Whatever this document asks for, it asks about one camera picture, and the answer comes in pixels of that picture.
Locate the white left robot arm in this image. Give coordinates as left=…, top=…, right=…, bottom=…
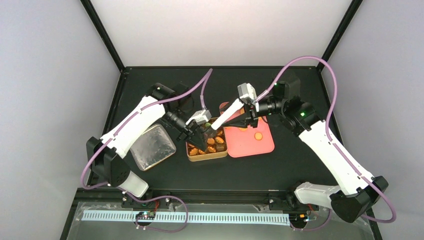
left=84, top=82, right=244, bottom=198

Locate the light blue slotted cable duct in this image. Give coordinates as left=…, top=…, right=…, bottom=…
left=80, top=210, right=290, bottom=226

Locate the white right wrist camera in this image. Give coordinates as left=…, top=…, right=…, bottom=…
left=237, top=82, right=257, bottom=104

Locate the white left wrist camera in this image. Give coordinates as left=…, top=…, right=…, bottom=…
left=185, top=109, right=212, bottom=125

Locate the gold cookie tin box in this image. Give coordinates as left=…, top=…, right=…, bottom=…
left=185, top=117, right=228, bottom=162

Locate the pink plastic tray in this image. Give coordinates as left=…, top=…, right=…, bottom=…
left=223, top=117, right=275, bottom=158

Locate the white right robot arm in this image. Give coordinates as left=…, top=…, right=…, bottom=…
left=219, top=77, right=389, bottom=223

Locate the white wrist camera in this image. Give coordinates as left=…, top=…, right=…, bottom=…
left=237, top=82, right=257, bottom=104
left=185, top=109, right=212, bottom=125

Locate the silver tin lid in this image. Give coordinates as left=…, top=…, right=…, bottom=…
left=130, top=123, right=177, bottom=171

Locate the black enclosure frame post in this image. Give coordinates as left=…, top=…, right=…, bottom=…
left=80, top=0, right=125, bottom=72

